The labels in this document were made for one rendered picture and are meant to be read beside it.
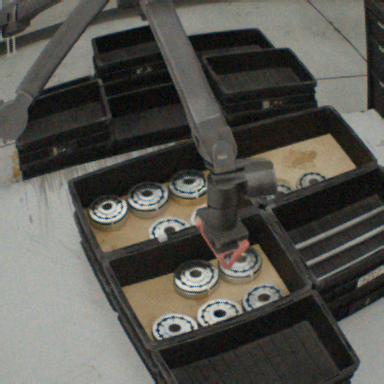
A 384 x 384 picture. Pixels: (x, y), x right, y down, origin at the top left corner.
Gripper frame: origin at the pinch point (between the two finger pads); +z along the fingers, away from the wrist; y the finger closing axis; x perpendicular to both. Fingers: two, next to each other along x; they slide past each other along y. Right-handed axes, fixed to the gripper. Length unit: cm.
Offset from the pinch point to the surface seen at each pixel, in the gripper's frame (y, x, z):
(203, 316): 1.6, 3.0, 20.6
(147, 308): 11.4, 12.8, 23.8
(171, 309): 9.0, 7.8, 23.6
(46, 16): 317, -20, 88
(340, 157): 39, -56, 21
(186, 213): 37.4, -7.8, 23.2
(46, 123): 143, 10, 58
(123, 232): 37.7, 8.7, 23.8
